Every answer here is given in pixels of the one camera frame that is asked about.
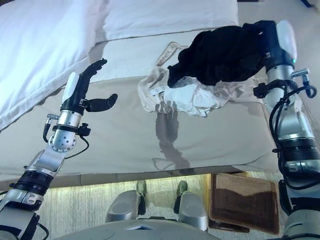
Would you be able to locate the silver robot leg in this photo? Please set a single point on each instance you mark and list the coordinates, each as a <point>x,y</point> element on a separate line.
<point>193,212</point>
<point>122,206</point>

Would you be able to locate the beige garment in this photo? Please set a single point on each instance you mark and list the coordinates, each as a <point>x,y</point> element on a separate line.
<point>150,87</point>

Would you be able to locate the green robot right foot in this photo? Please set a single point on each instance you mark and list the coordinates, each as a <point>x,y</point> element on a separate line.
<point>181,188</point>

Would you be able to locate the black garment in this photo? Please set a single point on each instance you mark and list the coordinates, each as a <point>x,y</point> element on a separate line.
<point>220,55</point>

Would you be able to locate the white duvet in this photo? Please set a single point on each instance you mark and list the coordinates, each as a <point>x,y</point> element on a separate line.
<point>37,50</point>

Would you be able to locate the green robot foot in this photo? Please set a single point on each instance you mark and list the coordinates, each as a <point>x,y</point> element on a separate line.
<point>141,187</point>
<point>181,188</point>

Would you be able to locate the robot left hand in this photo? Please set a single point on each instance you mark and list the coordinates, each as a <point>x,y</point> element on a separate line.
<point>75,100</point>

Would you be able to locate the silver robot left leg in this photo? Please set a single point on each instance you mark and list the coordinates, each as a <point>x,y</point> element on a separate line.
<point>122,206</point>

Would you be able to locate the beige bedspread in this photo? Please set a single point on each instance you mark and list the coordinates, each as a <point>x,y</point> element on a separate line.
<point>112,137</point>

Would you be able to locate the beige patterned fabric belt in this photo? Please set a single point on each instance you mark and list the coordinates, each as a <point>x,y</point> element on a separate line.
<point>166,53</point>

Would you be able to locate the green robot left foot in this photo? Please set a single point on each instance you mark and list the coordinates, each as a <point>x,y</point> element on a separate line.
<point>141,187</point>

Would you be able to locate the brown wicker basket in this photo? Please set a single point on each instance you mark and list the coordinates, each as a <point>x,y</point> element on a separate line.
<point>245,205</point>

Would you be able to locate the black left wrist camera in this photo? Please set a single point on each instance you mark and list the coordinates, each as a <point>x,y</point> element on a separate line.
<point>85,128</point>

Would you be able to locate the upholstered bed base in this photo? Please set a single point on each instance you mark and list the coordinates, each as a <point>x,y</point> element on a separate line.
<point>100,178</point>

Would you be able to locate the silver robot right leg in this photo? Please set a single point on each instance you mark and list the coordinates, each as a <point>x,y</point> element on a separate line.
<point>193,212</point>

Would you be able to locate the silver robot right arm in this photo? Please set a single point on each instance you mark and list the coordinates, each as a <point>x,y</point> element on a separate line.
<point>292,125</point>

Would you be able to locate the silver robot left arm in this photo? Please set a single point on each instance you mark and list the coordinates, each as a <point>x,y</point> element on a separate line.
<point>62,142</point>

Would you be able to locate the grey robot torso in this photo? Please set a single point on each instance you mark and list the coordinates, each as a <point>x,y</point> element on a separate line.
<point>112,231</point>

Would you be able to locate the white textured coverlet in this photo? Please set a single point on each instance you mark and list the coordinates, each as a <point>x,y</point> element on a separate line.
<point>130,57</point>

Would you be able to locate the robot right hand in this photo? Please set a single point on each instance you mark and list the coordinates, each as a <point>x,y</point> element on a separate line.
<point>285,40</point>

